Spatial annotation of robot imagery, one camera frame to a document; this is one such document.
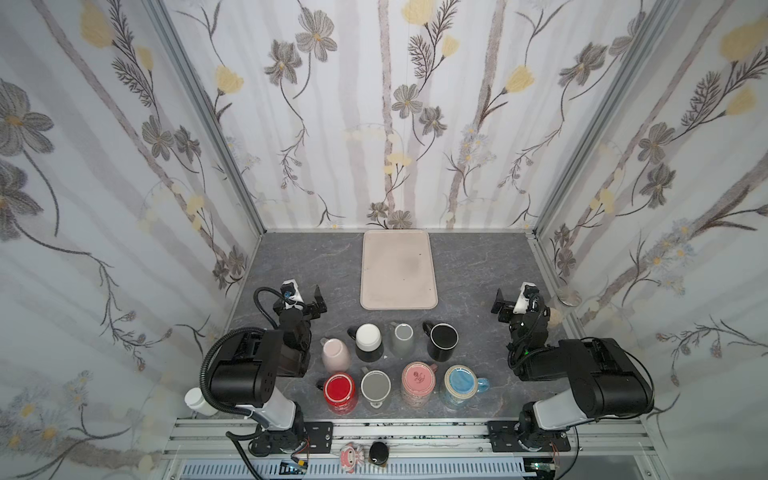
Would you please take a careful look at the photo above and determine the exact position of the blue mug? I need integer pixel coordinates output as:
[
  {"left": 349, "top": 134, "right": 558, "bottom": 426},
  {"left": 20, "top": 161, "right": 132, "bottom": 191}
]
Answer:
[{"left": 440, "top": 364, "right": 490, "bottom": 410}]

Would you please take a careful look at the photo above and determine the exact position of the grey mug white inside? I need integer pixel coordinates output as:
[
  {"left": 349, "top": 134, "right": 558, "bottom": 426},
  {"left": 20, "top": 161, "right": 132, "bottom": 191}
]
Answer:
[{"left": 390, "top": 322, "right": 415, "bottom": 358}]

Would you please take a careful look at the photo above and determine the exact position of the pink glass mug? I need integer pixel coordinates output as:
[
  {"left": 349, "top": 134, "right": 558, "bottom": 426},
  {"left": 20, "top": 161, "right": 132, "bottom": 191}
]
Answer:
[{"left": 401, "top": 361, "right": 437, "bottom": 408}]

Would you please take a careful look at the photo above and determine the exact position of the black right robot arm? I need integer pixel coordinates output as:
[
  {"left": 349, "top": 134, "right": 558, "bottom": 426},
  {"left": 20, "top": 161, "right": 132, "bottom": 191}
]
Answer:
[{"left": 491, "top": 283, "right": 654, "bottom": 451}]

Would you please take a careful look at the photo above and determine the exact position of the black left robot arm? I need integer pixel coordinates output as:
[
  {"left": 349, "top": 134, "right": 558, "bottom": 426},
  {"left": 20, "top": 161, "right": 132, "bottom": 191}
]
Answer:
[{"left": 199, "top": 281, "right": 327, "bottom": 461}]

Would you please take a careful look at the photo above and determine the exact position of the pale pink mug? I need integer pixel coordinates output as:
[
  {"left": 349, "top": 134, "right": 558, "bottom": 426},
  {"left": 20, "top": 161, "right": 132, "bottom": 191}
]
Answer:
[{"left": 320, "top": 338, "right": 351, "bottom": 374}]

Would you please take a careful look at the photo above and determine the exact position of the black and white mug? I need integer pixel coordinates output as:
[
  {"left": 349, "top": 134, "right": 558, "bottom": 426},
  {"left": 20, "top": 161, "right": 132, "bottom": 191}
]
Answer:
[{"left": 347, "top": 323, "right": 384, "bottom": 363}]

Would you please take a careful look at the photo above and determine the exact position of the red mug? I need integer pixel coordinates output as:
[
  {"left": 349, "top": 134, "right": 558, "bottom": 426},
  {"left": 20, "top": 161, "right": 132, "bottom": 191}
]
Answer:
[{"left": 316, "top": 372, "right": 358, "bottom": 415}]

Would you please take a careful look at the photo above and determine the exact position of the grey mug white rim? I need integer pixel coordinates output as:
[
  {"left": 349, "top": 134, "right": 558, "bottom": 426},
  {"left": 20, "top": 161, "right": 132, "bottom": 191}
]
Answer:
[{"left": 360, "top": 367, "right": 392, "bottom": 411}]

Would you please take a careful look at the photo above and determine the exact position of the beige rectangular tray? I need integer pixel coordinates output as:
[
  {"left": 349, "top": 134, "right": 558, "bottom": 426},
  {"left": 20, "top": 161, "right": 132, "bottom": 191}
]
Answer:
[{"left": 360, "top": 230, "right": 438, "bottom": 311}]

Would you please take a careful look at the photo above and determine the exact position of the white plastic bottle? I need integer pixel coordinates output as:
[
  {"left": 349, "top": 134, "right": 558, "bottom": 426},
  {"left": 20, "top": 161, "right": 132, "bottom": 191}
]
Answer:
[{"left": 184, "top": 387, "right": 218, "bottom": 417}]

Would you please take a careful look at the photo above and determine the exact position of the pink figurine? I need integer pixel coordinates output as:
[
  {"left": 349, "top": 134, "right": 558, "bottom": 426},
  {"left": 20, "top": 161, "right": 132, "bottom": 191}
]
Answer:
[{"left": 339, "top": 443, "right": 365, "bottom": 474}]

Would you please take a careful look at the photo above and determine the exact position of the black round knob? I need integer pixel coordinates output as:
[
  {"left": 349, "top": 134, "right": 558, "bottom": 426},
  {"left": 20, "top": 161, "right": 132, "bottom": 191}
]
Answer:
[{"left": 368, "top": 441, "right": 390, "bottom": 468}]

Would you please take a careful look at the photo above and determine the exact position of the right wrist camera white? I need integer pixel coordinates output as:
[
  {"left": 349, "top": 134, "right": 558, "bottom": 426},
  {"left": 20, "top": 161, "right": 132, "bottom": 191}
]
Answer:
[{"left": 513, "top": 282, "right": 539, "bottom": 315}]

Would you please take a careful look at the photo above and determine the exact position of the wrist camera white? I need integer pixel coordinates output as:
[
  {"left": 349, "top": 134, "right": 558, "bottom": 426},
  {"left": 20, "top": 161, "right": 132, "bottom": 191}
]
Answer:
[
  {"left": 513, "top": 282, "right": 539, "bottom": 315},
  {"left": 280, "top": 279, "right": 304, "bottom": 310}
]

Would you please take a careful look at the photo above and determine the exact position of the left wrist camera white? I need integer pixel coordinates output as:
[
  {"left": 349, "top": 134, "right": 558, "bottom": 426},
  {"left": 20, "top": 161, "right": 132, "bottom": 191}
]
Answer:
[{"left": 280, "top": 279, "right": 304, "bottom": 310}]

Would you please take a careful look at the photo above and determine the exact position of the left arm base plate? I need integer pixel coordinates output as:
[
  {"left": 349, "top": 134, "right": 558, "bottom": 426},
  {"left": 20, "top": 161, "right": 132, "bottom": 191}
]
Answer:
[{"left": 248, "top": 422, "right": 333, "bottom": 457}]

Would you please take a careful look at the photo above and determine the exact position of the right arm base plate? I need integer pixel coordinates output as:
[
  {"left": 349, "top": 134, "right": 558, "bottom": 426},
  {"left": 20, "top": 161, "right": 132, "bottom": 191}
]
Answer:
[{"left": 486, "top": 420, "right": 572, "bottom": 453}]

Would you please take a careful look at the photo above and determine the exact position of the aluminium rail frame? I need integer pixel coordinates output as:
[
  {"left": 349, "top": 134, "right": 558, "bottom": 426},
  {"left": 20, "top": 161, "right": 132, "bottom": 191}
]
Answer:
[{"left": 161, "top": 418, "right": 669, "bottom": 479}]

